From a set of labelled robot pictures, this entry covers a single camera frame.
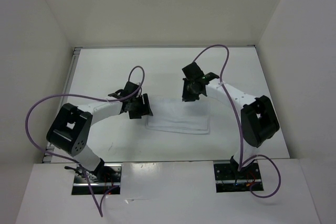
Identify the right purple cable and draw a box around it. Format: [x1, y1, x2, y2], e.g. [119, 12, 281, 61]
[193, 44, 283, 198]

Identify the purple cable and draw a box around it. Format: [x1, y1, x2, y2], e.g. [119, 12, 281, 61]
[25, 66, 146, 217]
[193, 44, 283, 198]

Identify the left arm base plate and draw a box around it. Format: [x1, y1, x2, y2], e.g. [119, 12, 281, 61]
[71, 163, 122, 196]

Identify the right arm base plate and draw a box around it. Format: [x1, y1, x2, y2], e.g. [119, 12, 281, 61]
[213, 161, 264, 193]

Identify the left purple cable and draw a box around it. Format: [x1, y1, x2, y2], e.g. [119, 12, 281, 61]
[25, 66, 146, 217]

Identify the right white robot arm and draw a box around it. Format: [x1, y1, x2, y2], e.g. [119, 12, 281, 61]
[182, 62, 280, 178]

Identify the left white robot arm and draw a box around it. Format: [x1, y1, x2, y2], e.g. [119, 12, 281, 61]
[46, 81, 153, 182]

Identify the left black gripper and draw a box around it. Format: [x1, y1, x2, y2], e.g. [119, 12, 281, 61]
[128, 93, 153, 119]

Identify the white skirt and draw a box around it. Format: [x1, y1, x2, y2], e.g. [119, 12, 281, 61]
[145, 97, 211, 135]

